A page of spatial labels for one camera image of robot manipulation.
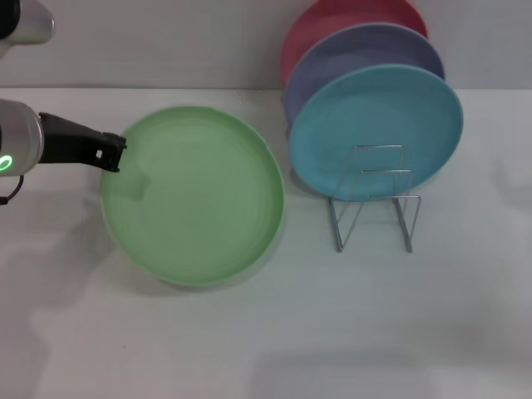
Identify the purple round plate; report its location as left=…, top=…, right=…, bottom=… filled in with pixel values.
left=283, top=22, right=447, bottom=126

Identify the red round plate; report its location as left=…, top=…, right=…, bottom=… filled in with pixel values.
left=280, top=0, right=430, bottom=86

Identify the metal wire plate rack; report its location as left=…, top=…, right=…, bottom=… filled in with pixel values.
left=328, top=144, right=422, bottom=254

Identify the blue round plate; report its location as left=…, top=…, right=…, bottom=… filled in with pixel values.
left=288, top=63, right=465, bottom=204

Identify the green round plate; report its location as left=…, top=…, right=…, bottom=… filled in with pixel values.
left=101, top=106, right=287, bottom=289

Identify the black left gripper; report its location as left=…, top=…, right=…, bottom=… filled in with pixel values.
left=37, top=111, right=128, bottom=174

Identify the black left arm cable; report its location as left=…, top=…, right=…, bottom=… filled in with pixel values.
left=0, top=174, right=25, bottom=206

